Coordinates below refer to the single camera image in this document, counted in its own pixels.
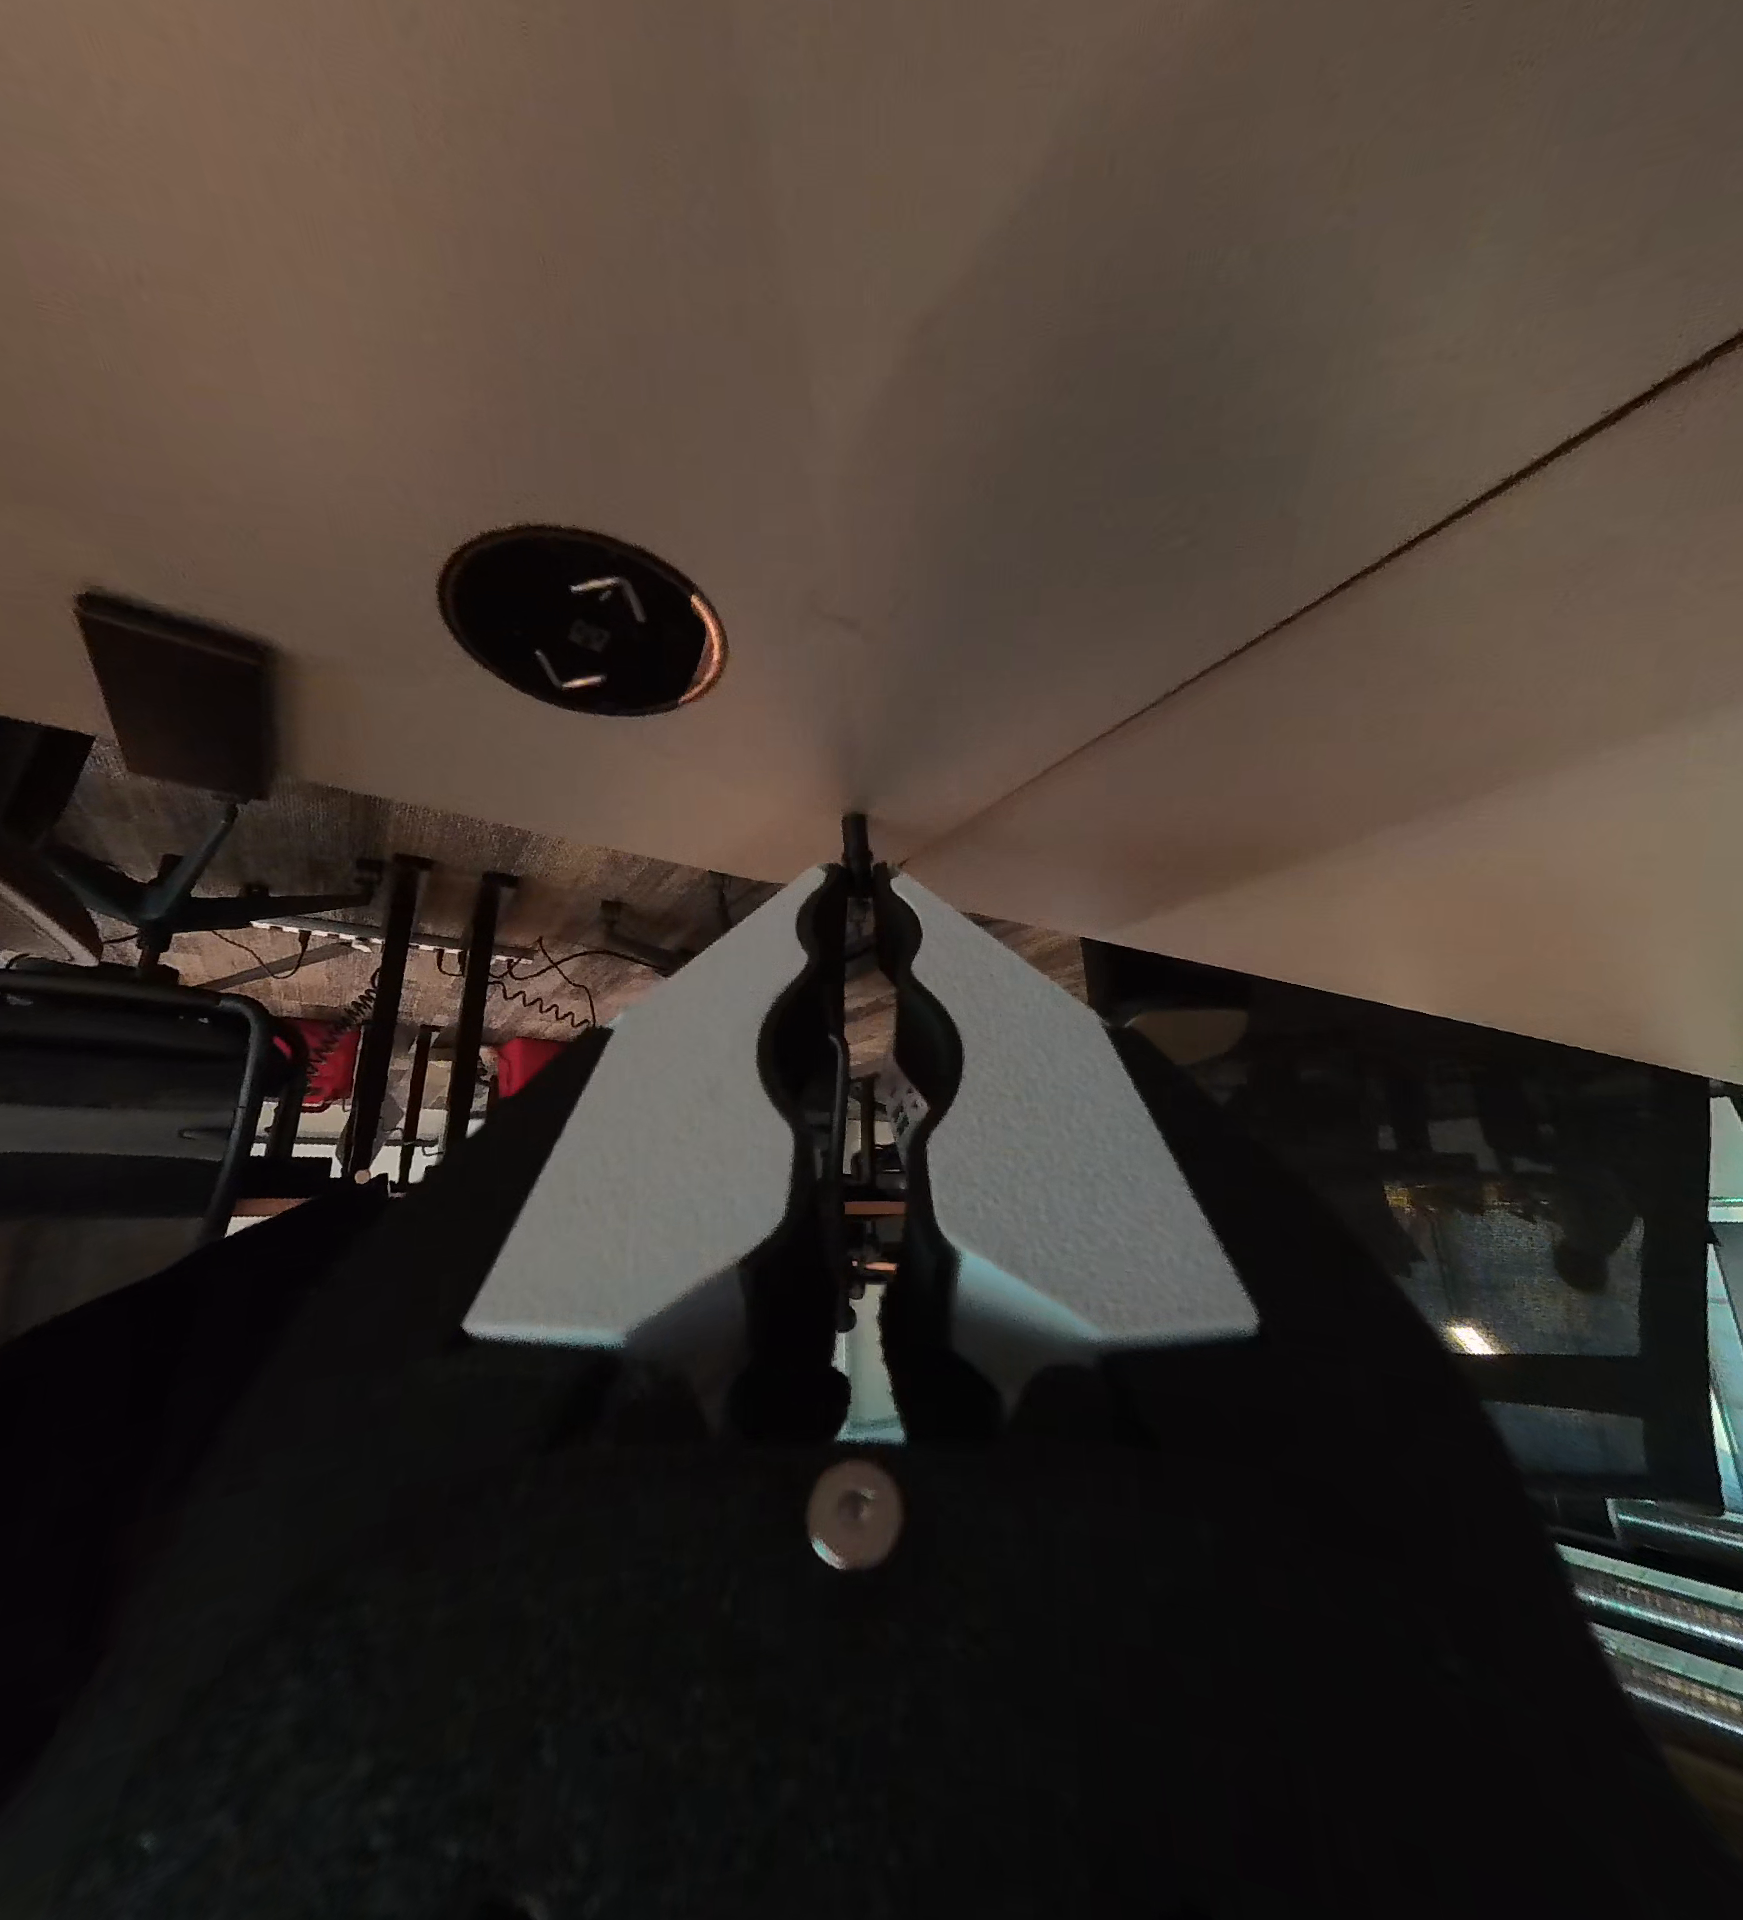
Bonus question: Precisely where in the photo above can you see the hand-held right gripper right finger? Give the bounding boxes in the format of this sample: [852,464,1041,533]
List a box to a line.
[884,870,1262,1390]

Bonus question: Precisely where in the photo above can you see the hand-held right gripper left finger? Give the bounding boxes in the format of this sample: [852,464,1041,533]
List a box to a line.
[464,868,849,1351]

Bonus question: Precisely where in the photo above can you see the round black desk grommet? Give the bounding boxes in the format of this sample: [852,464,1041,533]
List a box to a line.
[435,521,732,720]

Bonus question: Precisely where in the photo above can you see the grey desk control panel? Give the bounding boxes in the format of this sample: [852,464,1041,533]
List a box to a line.
[73,588,281,804]

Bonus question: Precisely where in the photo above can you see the large black screen panel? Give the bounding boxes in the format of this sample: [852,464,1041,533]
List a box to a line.
[1080,937,1722,1503]

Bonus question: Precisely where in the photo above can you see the black mesh office chair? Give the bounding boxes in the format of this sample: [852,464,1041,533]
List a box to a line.
[0,704,306,1249]

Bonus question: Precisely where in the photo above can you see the silver ventilation duct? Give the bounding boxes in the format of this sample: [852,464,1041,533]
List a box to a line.
[1551,1499,1743,1789]

